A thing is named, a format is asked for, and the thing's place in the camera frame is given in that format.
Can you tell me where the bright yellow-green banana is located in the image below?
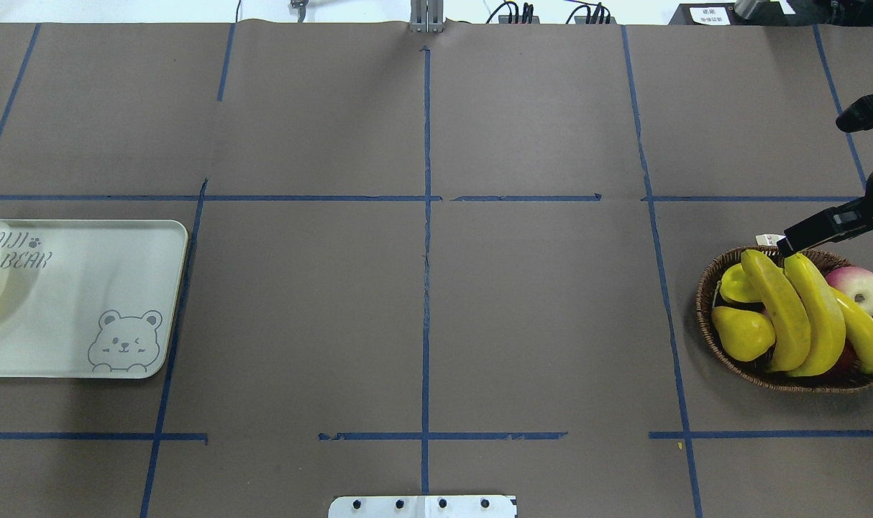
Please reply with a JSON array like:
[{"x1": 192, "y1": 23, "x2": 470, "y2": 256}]
[{"x1": 784, "y1": 253, "x2": 846, "y2": 378}]

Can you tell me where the small yellow banana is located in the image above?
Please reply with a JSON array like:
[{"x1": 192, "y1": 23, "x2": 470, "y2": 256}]
[{"x1": 831, "y1": 288, "x2": 873, "y2": 375}]

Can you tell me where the brown wicker basket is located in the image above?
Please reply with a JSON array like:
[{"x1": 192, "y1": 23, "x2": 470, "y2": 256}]
[{"x1": 694, "y1": 245, "x2": 873, "y2": 393}]

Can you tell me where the paper price tag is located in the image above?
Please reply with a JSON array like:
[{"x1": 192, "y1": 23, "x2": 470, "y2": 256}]
[{"x1": 754, "y1": 234, "x2": 785, "y2": 248}]

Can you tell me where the pink white apple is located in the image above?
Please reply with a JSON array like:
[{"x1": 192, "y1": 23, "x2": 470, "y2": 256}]
[{"x1": 825, "y1": 266, "x2": 873, "y2": 315}]

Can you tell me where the yellow pear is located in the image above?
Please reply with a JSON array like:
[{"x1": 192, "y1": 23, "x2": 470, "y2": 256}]
[
  {"x1": 718, "y1": 263, "x2": 762, "y2": 304},
  {"x1": 712, "y1": 306, "x2": 776, "y2": 362}
]

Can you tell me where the white bear tray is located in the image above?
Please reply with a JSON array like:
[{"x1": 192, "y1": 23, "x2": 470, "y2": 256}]
[{"x1": 0, "y1": 219, "x2": 189, "y2": 379}]

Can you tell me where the aluminium frame post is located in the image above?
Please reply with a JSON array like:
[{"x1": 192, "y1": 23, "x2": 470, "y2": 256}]
[{"x1": 409, "y1": 0, "x2": 445, "y2": 34}]

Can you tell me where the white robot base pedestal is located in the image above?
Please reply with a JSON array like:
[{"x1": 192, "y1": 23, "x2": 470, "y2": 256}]
[{"x1": 328, "y1": 494, "x2": 518, "y2": 517}]

